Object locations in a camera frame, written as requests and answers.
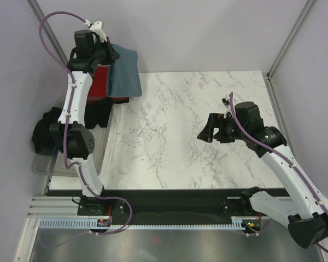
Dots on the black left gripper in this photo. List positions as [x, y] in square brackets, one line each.
[112, 54]

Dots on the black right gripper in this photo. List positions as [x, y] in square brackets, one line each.
[217, 120]

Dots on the blue-grey t-shirt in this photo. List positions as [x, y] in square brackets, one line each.
[123, 79]

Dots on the black t-shirt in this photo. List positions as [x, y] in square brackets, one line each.
[96, 113]

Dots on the clear plastic bin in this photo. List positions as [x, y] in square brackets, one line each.
[54, 163]

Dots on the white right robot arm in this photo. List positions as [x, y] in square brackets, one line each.
[306, 217]

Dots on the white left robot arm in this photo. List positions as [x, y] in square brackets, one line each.
[76, 143]

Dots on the folded red t-shirt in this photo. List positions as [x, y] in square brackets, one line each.
[98, 89]

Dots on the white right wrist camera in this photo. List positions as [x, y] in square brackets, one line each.
[226, 101]

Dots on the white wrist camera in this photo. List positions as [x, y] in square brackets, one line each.
[226, 101]
[97, 27]

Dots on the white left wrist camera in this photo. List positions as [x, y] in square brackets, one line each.
[97, 27]

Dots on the aluminium corner frame post left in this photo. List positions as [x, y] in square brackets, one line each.
[48, 34]

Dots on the aluminium corner frame post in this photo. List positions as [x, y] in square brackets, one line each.
[48, 34]
[304, 13]

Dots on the white slotted cable duct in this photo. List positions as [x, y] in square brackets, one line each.
[97, 224]

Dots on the aluminium corner frame post right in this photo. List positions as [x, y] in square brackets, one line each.
[304, 13]

